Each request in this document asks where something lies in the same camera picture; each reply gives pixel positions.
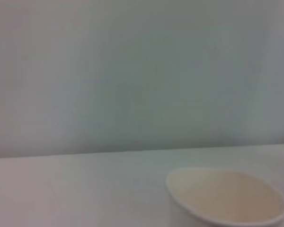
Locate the white paper cup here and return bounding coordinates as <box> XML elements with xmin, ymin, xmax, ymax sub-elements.
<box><xmin>165</xmin><ymin>166</ymin><xmax>284</xmax><ymax>227</ymax></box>

